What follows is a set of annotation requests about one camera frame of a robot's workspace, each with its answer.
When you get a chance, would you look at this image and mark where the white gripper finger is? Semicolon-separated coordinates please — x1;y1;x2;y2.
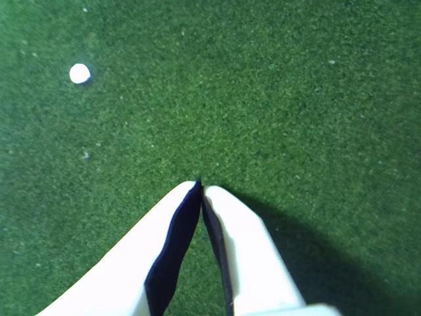
36;177;203;316
201;185;309;316

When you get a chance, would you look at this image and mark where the small white dot marker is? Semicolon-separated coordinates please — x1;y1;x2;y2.
69;63;91;85

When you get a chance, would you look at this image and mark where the long green turf mat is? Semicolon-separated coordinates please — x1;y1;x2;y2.
0;0;421;316

